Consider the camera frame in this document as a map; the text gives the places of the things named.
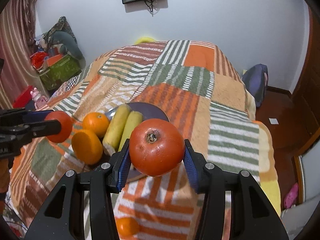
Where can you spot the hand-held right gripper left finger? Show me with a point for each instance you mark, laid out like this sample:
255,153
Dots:
123,165

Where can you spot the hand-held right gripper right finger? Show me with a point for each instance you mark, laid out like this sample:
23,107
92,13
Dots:
191,167

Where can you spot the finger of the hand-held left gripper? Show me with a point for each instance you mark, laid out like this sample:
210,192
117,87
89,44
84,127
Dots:
47,128
37,115

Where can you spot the red tomato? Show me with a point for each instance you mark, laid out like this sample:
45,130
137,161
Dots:
157,147
64,130

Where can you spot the yellow corn cob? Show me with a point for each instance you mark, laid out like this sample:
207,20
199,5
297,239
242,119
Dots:
117,127
130,128

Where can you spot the large orange with sticker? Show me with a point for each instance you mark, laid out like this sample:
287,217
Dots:
96,125

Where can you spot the purple round plate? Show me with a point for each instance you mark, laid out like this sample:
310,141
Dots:
153,112

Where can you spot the person's left forearm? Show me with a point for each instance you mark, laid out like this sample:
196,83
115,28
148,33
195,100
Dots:
4,177

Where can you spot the pink toy figure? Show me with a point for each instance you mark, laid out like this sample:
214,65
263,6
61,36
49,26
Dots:
38,98

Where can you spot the red box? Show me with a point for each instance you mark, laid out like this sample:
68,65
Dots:
22,96

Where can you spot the checkered cloth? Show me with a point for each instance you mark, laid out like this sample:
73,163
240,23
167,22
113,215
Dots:
71,82

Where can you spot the green storage box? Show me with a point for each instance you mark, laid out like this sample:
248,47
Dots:
62,71

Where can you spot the red bag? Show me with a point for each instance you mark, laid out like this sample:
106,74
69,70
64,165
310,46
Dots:
38,60

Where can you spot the small tangerine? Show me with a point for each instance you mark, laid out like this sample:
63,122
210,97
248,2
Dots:
127,227

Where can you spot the striped patchwork blanket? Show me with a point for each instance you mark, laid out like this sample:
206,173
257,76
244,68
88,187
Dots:
175,97

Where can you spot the striped brown curtain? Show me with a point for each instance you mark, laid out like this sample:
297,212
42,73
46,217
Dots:
15,42

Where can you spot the floral quilt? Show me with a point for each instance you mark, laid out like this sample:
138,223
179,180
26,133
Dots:
13,220

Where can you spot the dark patterned cushion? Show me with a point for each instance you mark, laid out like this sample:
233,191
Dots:
61,26

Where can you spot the white paper sheet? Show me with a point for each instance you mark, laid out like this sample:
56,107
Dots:
273,121

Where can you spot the pink slipper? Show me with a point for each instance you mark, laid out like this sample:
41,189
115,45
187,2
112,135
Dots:
291,195

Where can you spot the blue backpack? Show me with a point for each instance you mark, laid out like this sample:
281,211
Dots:
255,85

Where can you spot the white cloth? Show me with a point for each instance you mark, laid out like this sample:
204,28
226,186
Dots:
295,215

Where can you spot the brown wooden door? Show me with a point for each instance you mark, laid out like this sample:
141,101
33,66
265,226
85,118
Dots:
310,100

